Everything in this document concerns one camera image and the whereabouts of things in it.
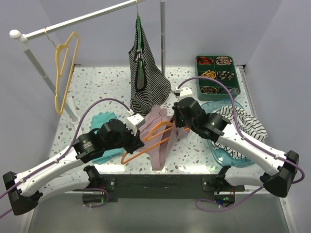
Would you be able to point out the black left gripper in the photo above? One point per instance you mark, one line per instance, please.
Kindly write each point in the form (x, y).
(136, 141)

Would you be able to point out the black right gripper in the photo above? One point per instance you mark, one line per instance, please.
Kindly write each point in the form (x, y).
(178, 123)

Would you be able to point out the orange plastic hanger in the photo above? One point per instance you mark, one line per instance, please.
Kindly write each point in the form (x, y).
(150, 143)

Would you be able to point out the pink tank top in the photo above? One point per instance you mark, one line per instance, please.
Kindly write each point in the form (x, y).
(160, 143)

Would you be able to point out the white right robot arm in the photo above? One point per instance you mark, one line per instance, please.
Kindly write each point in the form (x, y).
(273, 169)

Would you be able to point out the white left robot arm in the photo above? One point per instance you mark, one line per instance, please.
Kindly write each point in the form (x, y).
(69, 169)

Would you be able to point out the black white striped tank top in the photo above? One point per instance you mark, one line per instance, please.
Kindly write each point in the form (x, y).
(156, 87)

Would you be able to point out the green plastic hanger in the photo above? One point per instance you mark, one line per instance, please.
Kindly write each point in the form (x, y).
(139, 52)

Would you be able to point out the blue transparent plastic basin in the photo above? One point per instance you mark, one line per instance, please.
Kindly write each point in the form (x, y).
(222, 155)

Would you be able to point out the teal folded garment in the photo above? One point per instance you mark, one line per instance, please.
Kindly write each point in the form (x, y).
(96, 123)

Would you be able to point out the grey cloth piece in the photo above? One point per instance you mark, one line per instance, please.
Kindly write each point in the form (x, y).
(233, 91)

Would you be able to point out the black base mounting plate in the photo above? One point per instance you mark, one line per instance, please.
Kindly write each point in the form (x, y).
(162, 186)

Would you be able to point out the green compartment tray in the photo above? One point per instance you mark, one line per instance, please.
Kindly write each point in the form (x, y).
(220, 68)

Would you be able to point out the white black striped garment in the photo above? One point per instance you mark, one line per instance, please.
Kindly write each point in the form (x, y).
(246, 123)

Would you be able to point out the white clothes rack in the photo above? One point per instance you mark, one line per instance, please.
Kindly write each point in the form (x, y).
(23, 39)

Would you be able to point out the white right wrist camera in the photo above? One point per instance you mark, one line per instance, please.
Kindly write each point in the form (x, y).
(183, 92)

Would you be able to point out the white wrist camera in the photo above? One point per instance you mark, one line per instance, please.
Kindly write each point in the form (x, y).
(135, 121)
(183, 92)

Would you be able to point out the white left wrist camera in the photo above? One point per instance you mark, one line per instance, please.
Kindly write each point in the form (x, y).
(135, 121)

